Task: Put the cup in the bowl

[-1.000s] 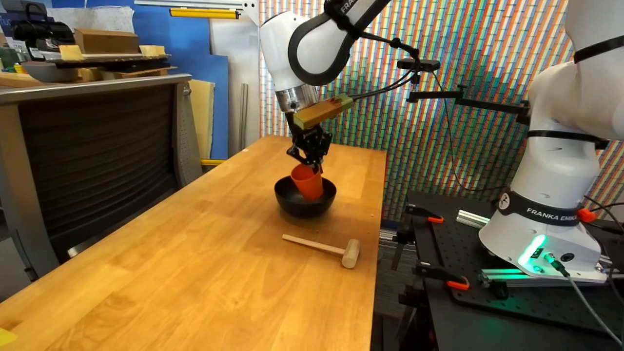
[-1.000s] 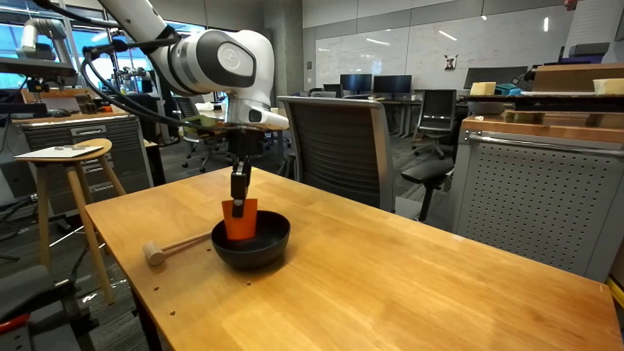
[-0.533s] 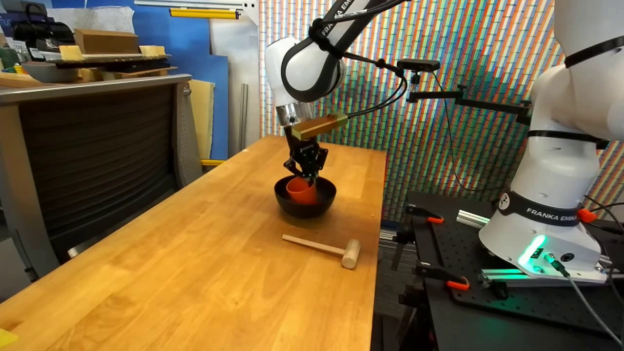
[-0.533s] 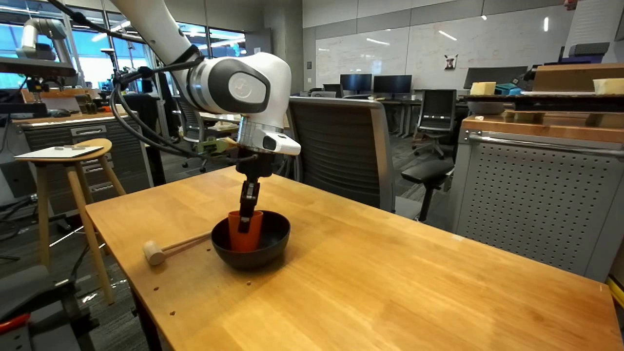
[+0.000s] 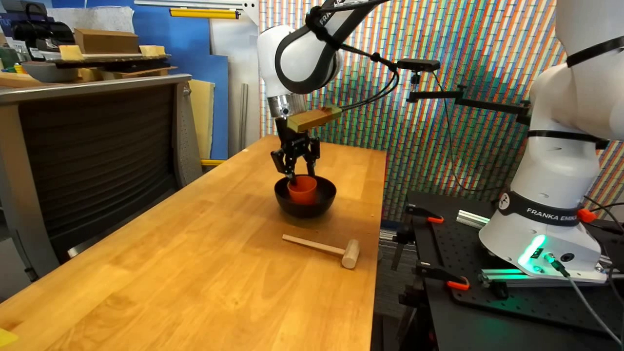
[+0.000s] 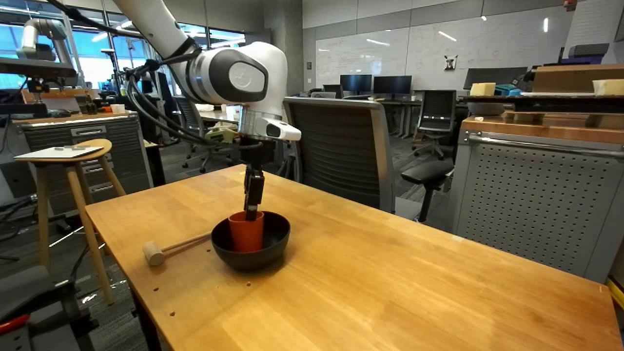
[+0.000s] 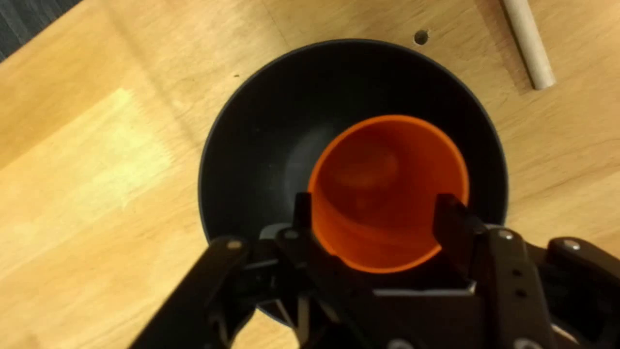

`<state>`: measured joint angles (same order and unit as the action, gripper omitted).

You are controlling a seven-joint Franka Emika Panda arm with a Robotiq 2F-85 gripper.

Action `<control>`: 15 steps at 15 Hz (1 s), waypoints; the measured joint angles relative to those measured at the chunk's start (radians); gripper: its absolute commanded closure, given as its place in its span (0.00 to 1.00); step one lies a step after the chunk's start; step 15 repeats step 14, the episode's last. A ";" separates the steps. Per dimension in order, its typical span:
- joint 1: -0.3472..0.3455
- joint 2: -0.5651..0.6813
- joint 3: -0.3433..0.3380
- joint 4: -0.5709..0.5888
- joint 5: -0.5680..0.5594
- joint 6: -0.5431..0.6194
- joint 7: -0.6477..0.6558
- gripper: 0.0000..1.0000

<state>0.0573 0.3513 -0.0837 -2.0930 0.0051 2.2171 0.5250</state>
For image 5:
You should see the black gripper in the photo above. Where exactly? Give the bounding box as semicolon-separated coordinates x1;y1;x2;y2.
269;114;324;184

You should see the orange plastic cup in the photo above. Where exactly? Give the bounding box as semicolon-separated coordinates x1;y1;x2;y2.
287;173;320;206

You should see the black bowl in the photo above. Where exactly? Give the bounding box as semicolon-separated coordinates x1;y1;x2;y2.
273;173;339;219

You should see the wooden mallet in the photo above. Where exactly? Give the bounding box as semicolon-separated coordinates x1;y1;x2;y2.
281;231;363;270

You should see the white panel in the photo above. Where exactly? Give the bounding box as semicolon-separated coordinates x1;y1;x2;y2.
209;17;263;155

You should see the tan wooden board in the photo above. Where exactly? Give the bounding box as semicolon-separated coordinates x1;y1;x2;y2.
187;77;217;161

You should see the blue board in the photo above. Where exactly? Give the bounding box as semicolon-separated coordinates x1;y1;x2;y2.
49;0;234;161

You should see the yellow spirit level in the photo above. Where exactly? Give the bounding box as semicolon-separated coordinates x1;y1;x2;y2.
168;5;240;21

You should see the yellow foam sheet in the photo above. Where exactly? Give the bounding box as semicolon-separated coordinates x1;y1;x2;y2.
57;42;170;63

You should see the iridescent patterned backdrop panel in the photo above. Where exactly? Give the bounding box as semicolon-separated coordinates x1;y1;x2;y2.
257;0;624;225

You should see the brown cardboard box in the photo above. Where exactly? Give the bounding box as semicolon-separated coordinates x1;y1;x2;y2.
72;26;142;56

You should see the black equipment on cart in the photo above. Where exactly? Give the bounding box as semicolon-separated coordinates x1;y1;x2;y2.
10;0;78;48

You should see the tan wrist camera box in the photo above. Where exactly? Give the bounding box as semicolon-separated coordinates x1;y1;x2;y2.
285;104;343;136

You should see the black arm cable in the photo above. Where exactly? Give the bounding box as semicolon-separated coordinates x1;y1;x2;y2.
304;0;402;114

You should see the orange-handled black clamp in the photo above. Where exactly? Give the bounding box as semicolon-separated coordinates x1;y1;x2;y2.
413;258;472;294
404;200;449;227

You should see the black external camera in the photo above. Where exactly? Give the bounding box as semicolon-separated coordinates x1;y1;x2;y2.
396;56;443;73

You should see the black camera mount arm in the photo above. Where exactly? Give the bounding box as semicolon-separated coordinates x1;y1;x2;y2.
406;69;532;126

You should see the short silver aluminium rail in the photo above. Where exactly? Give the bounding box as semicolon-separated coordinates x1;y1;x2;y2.
454;208;491;229

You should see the long aluminium base rail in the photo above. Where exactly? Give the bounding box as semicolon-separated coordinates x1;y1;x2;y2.
480;264;612;288

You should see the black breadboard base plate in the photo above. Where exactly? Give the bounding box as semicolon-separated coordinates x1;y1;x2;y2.
404;188;624;336

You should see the red-handled clamp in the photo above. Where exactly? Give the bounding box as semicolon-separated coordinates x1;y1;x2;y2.
575;206;601;225

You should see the grey base cable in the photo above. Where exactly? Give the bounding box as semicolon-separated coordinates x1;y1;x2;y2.
552;253;624;346

